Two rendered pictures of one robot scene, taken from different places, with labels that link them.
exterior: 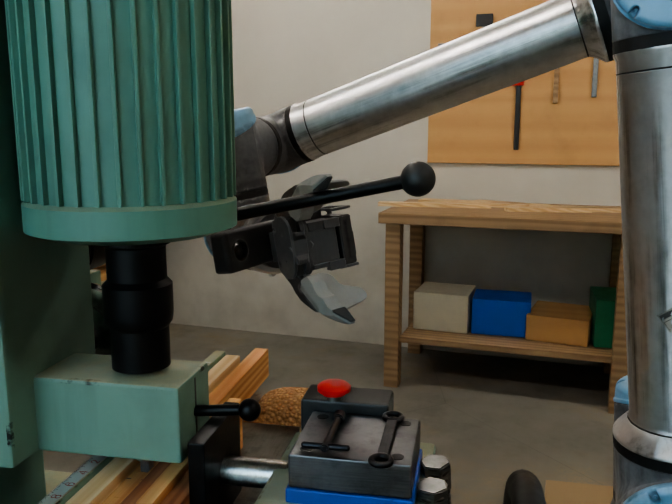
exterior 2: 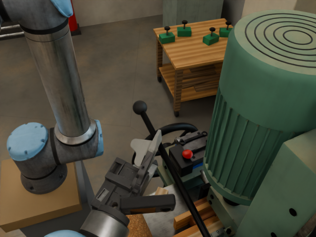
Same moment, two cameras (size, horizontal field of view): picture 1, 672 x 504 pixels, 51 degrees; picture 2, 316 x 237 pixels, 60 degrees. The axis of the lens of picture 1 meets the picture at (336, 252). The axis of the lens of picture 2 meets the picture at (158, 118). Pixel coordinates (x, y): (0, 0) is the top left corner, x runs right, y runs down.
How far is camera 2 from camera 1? 107 cm
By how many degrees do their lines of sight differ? 106
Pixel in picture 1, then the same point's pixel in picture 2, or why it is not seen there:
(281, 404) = (144, 228)
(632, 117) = (66, 51)
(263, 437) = (161, 225)
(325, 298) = (154, 169)
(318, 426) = (199, 154)
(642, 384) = (83, 122)
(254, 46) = not seen: outside the picture
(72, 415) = not seen: hidden behind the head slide
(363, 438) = (196, 143)
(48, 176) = not seen: hidden behind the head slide
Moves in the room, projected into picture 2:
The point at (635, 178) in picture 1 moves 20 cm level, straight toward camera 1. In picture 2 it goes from (71, 70) to (141, 60)
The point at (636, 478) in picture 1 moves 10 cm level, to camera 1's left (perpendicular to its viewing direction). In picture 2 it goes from (92, 140) to (106, 158)
